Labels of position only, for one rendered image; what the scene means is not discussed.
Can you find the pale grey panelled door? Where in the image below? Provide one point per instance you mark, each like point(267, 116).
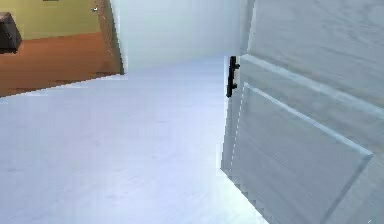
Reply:
point(300, 116)

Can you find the dark brown box furniture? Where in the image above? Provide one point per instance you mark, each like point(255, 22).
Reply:
point(8, 33)

